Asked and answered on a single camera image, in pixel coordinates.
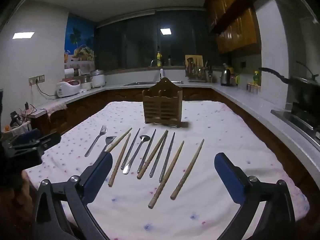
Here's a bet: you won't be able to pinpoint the wooden cutting board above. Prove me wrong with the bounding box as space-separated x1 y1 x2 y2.
185 54 203 68

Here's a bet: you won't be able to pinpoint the steel sink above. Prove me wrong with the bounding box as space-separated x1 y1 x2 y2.
124 80 184 87

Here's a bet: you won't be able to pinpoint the white lace cloth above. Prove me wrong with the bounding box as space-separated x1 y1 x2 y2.
46 97 68 117

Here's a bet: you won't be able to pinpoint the kitchen faucet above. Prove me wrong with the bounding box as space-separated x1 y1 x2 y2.
150 59 165 81

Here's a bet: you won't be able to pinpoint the metal chopstick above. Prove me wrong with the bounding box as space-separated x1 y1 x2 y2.
159 132 175 183
121 128 141 170
137 129 156 173
149 133 167 178

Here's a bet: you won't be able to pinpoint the short metal fork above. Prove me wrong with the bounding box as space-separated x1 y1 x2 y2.
101 136 117 156

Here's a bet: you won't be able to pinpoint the wooden wall cabinets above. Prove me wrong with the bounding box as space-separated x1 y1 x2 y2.
203 0 263 55

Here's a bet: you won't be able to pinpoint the steel gas stove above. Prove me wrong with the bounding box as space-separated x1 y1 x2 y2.
270 102 320 141

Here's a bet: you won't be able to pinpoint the white rice cooker steel lid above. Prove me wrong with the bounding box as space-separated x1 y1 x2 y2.
90 69 106 88

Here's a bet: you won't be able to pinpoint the dark kitchen window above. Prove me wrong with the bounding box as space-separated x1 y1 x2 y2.
95 9 218 71

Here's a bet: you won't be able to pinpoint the metal spoon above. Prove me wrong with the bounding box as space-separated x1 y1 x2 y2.
122 135 151 175

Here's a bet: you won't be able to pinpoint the small glass-lidded pot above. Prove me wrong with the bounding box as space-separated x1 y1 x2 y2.
80 75 92 92

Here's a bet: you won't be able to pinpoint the green yellow-capped bottle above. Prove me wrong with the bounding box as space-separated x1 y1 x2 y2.
252 70 262 86

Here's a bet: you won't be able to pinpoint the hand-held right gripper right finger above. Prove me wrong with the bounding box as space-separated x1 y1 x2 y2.
214 152 297 240

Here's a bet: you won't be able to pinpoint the long metal fork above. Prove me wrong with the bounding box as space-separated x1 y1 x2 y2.
84 125 108 157

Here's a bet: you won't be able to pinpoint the steel electric kettle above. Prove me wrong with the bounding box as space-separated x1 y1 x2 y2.
220 63 236 87

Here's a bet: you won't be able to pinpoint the black power cable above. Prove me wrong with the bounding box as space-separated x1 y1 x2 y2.
36 80 58 98

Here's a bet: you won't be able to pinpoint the white dotted tablecloth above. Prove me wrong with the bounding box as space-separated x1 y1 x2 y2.
22 101 310 240

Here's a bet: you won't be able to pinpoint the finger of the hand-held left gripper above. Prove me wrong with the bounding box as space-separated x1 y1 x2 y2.
32 132 61 155
15 129 43 145

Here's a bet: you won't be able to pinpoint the black wok with handle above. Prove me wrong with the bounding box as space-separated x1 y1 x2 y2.
258 61 320 112

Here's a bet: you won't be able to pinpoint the tropical fruit wall poster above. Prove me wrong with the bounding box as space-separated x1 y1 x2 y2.
64 14 97 69

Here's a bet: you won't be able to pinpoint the kitchen utensil rack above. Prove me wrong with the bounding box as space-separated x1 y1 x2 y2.
185 59 214 83

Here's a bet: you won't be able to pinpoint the wall socket strip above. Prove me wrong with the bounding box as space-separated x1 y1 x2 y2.
28 74 45 85

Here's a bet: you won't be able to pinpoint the wooden utensil holder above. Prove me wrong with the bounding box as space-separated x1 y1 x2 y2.
142 77 184 129

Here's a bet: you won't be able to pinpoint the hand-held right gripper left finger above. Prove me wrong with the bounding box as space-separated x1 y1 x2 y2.
34 152 113 240

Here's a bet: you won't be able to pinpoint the spice jar rack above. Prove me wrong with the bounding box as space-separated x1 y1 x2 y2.
246 82 262 95

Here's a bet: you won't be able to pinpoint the red and white rice cooker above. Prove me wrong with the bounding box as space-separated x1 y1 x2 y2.
55 79 81 98

